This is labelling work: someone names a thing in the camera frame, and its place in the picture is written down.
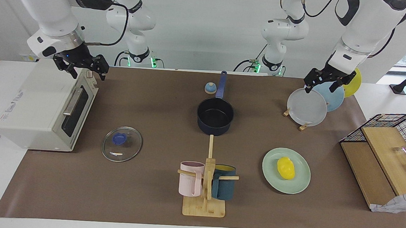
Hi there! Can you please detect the white toaster oven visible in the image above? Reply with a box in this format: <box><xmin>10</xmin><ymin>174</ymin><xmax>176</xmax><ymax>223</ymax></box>
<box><xmin>0</xmin><ymin>57</ymin><xmax>101</xmax><ymax>154</ymax></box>

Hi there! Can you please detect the black left arm gripper cable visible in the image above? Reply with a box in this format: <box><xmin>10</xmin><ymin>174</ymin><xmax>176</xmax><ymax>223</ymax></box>
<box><xmin>297</xmin><ymin>0</ymin><xmax>399</xmax><ymax>59</ymax></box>

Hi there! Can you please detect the pale green plate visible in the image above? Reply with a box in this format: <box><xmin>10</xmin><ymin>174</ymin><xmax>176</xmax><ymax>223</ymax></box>
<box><xmin>260</xmin><ymin>146</ymin><xmax>313</xmax><ymax>196</ymax></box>

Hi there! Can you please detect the light bamboo board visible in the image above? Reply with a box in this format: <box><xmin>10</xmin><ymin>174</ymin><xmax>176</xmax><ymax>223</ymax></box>
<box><xmin>357</xmin><ymin>125</ymin><xmax>406</xmax><ymax>197</ymax></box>

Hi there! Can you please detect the yellow lemon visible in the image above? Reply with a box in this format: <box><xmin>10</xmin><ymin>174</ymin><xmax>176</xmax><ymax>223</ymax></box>
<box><xmin>276</xmin><ymin>156</ymin><xmax>297</xmax><ymax>180</ymax></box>

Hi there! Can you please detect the pink mug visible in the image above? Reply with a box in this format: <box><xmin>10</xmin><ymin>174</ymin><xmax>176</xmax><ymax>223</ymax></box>
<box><xmin>178</xmin><ymin>161</ymin><xmax>206</xmax><ymax>198</ymax></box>

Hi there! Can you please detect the white wall socket box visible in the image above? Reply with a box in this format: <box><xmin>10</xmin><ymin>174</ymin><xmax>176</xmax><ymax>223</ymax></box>
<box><xmin>19</xmin><ymin>53</ymin><xmax>39</xmax><ymax>63</ymax></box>

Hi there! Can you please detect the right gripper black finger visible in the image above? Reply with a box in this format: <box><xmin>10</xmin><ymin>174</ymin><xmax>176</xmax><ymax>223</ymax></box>
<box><xmin>92</xmin><ymin>54</ymin><xmax>110</xmax><ymax>81</ymax></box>
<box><xmin>52</xmin><ymin>58</ymin><xmax>79</xmax><ymax>79</ymax></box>

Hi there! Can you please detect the grey plate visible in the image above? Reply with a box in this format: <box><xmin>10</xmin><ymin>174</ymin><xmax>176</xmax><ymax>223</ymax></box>
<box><xmin>286</xmin><ymin>87</ymin><xmax>329</xmax><ymax>128</ymax></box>

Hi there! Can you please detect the black right arm gripper cable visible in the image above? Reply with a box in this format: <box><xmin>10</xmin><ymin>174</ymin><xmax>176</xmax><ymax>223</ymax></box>
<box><xmin>84</xmin><ymin>1</ymin><xmax>130</xmax><ymax>48</ymax></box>

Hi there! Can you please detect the teal mug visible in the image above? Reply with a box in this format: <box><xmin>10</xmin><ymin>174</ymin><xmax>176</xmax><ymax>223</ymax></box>
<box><xmin>210</xmin><ymin>164</ymin><xmax>237</xmax><ymax>201</ymax></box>

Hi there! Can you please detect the glass lid with blue knob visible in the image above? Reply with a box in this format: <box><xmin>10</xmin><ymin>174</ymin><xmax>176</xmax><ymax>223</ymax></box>
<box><xmin>100</xmin><ymin>125</ymin><xmax>144</xmax><ymax>164</ymax></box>

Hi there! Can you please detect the brown table mat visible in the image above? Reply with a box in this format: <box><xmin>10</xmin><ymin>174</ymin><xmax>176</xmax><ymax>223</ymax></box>
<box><xmin>0</xmin><ymin>59</ymin><xmax>406</xmax><ymax>228</ymax></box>

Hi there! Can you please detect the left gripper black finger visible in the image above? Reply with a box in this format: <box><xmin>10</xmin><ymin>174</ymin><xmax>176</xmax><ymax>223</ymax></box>
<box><xmin>303</xmin><ymin>68</ymin><xmax>318</xmax><ymax>95</ymax></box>
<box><xmin>329</xmin><ymin>73</ymin><xmax>356</xmax><ymax>94</ymax></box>

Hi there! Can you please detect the yellow plate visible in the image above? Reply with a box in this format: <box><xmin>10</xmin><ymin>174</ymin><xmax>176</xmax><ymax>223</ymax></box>
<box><xmin>342</xmin><ymin>66</ymin><xmax>363</xmax><ymax>99</ymax></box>

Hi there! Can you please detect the black base cable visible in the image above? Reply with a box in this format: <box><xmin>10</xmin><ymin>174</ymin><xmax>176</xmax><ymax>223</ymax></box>
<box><xmin>114</xmin><ymin>50</ymin><xmax>130</xmax><ymax>68</ymax></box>
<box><xmin>234</xmin><ymin>42</ymin><xmax>268</xmax><ymax>74</ymax></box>

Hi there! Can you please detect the white checkered cloth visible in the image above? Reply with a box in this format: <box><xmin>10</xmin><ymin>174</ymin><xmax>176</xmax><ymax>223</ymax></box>
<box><xmin>370</xmin><ymin>189</ymin><xmax>406</xmax><ymax>215</ymax></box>

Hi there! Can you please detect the light blue plate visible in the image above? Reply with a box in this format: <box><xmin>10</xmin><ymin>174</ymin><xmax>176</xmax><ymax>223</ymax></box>
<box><xmin>311</xmin><ymin>80</ymin><xmax>345</xmax><ymax>113</ymax></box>

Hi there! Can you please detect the wooden mug tree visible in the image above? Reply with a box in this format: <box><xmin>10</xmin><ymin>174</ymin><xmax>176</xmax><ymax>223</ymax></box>
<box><xmin>175</xmin><ymin>133</ymin><xmax>242</xmax><ymax>219</ymax></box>

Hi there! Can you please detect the dark pot with blue handle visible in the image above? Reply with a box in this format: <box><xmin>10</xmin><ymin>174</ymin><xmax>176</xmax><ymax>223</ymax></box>
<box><xmin>195</xmin><ymin>69</ymin><xmax>237</xmax><ymax>137</ymax></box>

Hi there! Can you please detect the black arm gripper cable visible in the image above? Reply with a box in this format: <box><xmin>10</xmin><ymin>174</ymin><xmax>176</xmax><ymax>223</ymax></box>
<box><xmin>297</xmin><ymin>0</ymin><xmax>399</xmax><ymax>59</ymax></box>
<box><xmin>84</xmin><ymin>1</ymin><xmax>130</xmax><ymax>48</ymax></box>

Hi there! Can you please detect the wooden plate rack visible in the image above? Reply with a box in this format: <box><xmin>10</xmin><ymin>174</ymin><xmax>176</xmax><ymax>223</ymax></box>
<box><xmin>282</xmin><ymin>108</ymin><xmax>311</xmax><ymax>132</ymax></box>

